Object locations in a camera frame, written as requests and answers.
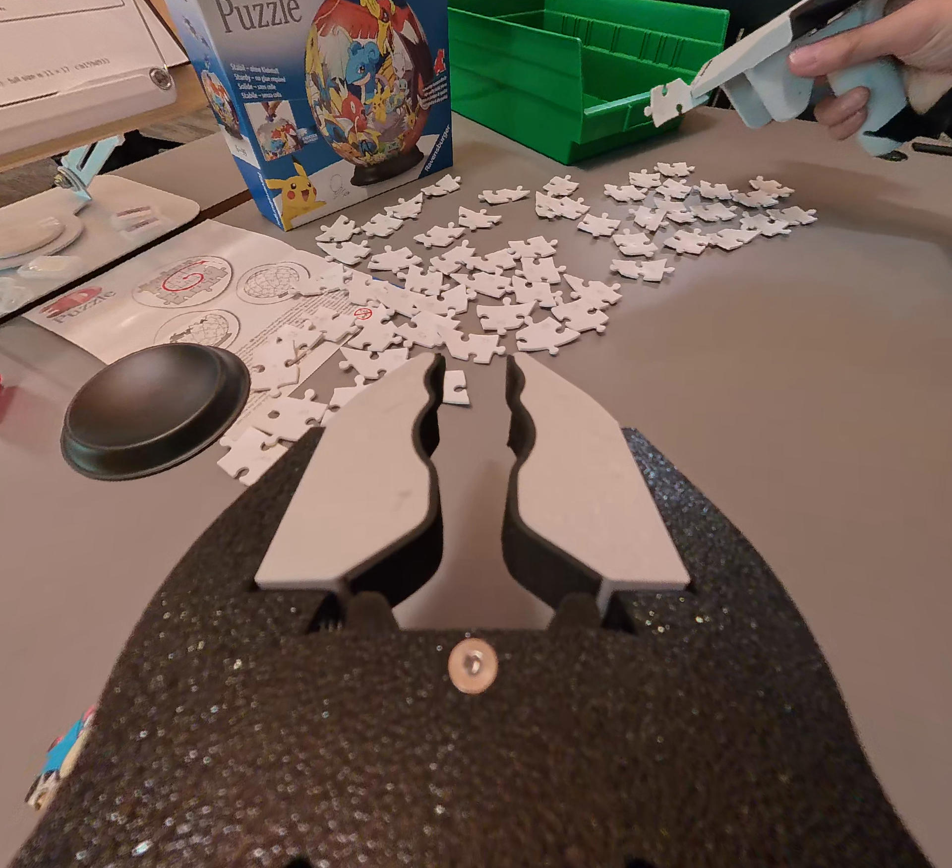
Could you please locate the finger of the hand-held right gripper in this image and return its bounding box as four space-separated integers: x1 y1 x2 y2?
686 14 800 104

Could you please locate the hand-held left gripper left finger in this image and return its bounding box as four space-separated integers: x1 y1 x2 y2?
254 352 447 609

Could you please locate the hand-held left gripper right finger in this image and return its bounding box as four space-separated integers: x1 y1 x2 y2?
503 352 693 618

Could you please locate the white puzzle piece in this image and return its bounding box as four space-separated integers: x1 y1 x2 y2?
644 78 696 129

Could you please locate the pile of white puzzle pieces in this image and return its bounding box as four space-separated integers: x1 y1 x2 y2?
217 161 819 486

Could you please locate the colourful puzzle piece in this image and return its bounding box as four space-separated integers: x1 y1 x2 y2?
26 704 99 811

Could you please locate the blue puzzle box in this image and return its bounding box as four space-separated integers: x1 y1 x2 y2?
132 0 456 233

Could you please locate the person's right hand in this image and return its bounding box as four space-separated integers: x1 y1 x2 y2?
787 0 952 141

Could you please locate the black round display stand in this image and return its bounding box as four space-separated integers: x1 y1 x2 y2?
61 343 251 482

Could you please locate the green plastic bin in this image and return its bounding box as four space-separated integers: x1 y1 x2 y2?
446 0 731 166

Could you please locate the printed instruction sheet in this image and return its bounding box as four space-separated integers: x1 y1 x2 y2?
22 217 358 430

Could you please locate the white flat tray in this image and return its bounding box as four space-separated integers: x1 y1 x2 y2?
0 175 203 322

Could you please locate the round white disc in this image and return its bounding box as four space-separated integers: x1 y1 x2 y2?
0 213 84 271

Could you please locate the clear acrylic sign holder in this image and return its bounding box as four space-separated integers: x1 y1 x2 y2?
0 0 193 158

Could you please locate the light blue bracket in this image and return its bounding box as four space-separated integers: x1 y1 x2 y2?
56 135 123 203

